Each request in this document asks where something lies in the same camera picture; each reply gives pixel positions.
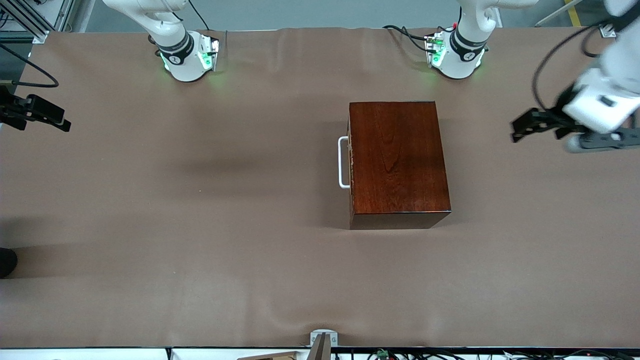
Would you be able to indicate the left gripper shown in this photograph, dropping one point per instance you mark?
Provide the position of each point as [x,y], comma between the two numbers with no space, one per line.
[556,120]

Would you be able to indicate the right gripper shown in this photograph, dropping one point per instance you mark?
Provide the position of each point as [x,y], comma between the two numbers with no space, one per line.
[14,111]

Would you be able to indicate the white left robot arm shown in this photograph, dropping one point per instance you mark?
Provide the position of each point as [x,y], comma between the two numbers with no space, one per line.
[462,57]

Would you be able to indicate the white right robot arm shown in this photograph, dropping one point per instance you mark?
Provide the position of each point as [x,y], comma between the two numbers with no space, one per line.
[185,65]

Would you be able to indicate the thin grey metal bar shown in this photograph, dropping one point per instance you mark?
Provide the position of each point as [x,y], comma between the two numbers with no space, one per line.
[552,16]

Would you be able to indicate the aluminium extrusion with foot plate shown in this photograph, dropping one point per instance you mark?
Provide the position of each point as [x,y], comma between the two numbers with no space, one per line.
[607,31]

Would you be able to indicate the yellow floor tape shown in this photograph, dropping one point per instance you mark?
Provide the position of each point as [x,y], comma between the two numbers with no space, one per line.
[574,12]

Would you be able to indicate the black rounded object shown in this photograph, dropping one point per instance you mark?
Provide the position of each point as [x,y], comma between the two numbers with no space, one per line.
[7,262]

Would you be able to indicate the dark wooden cabinet box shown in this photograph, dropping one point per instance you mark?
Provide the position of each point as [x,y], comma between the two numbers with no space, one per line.
[400,160]

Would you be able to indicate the brown table cover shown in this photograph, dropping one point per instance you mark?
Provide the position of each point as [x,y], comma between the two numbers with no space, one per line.
[250,280]

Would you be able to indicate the green plug connector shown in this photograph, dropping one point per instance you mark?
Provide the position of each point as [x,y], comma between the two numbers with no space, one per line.
[383,353]

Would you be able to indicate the slanted aluminium extrusion frame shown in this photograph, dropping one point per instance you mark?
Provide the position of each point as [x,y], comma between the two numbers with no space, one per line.
[30,25]

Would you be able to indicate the upright aluminium extrusion post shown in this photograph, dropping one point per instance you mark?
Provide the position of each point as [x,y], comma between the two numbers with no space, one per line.
[64,12]

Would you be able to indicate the grey metal bracket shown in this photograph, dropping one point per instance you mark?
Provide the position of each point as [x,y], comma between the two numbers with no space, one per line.
[324,342]

